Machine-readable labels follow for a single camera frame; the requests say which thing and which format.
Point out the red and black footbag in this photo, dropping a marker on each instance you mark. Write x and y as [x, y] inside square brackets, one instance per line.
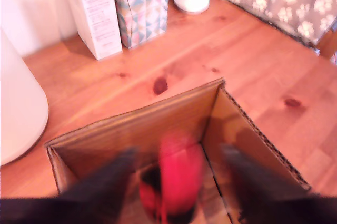
[181, 176]

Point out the cardboard dice tower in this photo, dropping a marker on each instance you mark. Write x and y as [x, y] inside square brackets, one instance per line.
[147, 126]

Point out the cream thermos jug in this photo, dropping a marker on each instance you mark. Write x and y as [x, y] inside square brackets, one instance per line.
[18, 108]

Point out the tall white printed box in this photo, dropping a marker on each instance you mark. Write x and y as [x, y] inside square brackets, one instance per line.
[97, 15]

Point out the pastel triangle patterned box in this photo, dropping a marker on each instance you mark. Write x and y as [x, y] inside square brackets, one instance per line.
[142, 13]

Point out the grey paw print cloth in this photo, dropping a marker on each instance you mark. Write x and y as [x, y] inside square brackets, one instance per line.
[284, 0]

